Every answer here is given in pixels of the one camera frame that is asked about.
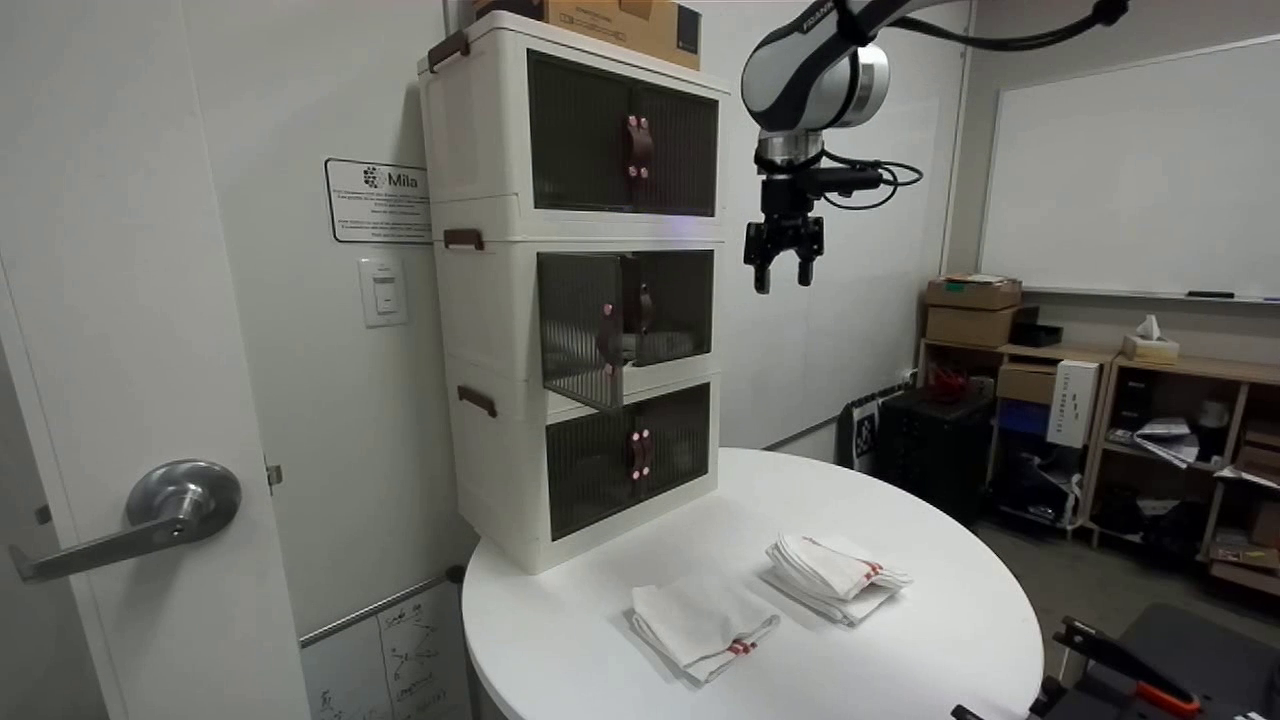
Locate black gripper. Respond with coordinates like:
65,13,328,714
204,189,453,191
739,162,827,299

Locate black low cabinet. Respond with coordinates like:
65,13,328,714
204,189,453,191
876,389,1000,519

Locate white plastic stacked cabinet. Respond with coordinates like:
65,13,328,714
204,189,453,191
416,9,736,582

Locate white room door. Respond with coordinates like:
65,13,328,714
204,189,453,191
0,0,315,720

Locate cardboard box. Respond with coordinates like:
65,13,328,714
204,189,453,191
921,272,1030,357
456,0,708,73

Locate folded white towel red stripes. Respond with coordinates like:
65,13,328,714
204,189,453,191
757,528,908,633

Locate white carton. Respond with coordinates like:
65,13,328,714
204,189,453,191
1043,357,1104,452

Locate whiteboard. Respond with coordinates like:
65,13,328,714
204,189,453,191
975,34,1280,307

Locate folded white towel red mark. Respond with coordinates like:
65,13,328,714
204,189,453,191
622,575,783,690

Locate tissue box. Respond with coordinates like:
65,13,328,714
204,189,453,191
1118,312,1190,368

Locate wooden shelf unit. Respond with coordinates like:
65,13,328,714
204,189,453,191
916,337,1280,601

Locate black red tool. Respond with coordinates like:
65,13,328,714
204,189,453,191
1050,615,1214,720

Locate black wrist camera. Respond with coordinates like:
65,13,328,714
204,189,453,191
811,157,897,201

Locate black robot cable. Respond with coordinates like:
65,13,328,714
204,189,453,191
811,0,1138,215

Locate white light switch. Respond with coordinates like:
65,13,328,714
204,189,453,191
358,251,411,334

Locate white wall sign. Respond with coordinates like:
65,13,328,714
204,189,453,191
320,154,438,247

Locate silver door lever handle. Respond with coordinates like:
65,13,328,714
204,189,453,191
9,455,249,590

